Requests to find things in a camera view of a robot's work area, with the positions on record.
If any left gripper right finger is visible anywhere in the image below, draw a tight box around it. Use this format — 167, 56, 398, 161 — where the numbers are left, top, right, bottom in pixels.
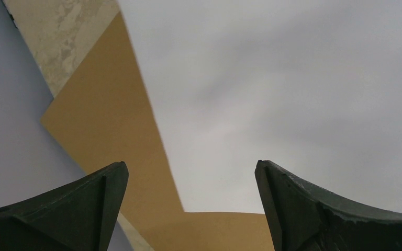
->
255, 160, 402, 250

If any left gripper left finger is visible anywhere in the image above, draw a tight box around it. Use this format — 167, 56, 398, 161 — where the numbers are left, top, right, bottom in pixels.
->
0, 162, 129, 250

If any brown backing board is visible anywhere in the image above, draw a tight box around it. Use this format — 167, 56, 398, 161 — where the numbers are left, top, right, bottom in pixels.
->
41, 14, 274, 250

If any printed photo sheet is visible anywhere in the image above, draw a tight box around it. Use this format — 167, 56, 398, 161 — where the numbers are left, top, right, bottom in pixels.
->
118, 1, 402, 213

